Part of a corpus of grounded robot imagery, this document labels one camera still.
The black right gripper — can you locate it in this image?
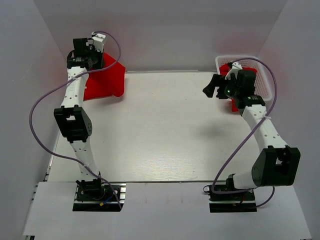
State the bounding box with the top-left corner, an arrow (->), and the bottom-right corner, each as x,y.
203,74 -> 241,99

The red t-shirt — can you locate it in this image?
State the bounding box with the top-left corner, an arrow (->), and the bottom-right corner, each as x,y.
83,62 -> 126,101
217,62 -> 262,112

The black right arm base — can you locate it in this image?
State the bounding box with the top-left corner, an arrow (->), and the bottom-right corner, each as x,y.
203,185 -> 257,213

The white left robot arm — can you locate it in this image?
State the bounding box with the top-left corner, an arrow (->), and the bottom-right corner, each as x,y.
53,34 -> 106,181

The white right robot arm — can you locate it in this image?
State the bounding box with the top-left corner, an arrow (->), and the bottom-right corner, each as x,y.
203,69 -> 301,200

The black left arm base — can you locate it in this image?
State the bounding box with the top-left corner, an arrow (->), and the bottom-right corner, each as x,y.
72,179 -> 126,212

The red t-shirt in basket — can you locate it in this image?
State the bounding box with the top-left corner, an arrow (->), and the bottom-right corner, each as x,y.
217,62 -> 262,112

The white perforated plastic basket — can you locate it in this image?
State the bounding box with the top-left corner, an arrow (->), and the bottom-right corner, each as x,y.
215,55 -> 273,102

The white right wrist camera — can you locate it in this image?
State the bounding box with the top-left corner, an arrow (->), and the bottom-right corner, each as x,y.
224,61 -> 243,80

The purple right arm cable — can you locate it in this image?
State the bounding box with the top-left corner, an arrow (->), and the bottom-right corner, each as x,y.
211,58 -> 278,208

